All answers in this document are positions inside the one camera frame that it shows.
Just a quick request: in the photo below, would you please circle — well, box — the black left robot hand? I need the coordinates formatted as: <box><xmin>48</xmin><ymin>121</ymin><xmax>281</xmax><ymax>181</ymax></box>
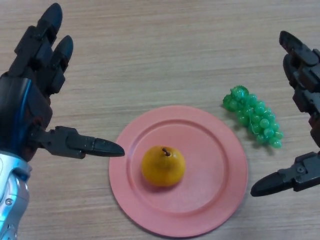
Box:
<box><xmin>0</xmin><ymin>2</ymin><xmax>126</xmax><ymax>162</ymax></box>

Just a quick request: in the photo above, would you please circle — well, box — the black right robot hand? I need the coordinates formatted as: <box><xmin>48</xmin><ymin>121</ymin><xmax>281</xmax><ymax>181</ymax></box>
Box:
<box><xmin>250</xmin><ymin>30</ymin><xmax>320</xmax><ymax>198</ymax></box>

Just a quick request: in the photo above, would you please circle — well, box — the yellow pear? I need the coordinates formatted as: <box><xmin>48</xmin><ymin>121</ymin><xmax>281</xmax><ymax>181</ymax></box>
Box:
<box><xmin>141</xmin><ymin>145</ymin><xmax>186</xmax><ymax>188</ymax></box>

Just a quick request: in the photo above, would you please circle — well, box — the pink round plate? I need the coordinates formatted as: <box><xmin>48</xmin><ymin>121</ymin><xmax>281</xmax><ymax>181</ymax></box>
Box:
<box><xmin>108</xmin><ymin>104</ymin><xmax>249</xmax><ymax>238</ymax></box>

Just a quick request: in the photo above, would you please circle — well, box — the green grape bunch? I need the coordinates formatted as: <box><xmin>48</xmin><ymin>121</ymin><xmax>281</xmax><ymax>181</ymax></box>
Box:
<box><xmin>222</xmin><ymin>85</ymin><xmax>285</xmax><ymax>149</ymax></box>

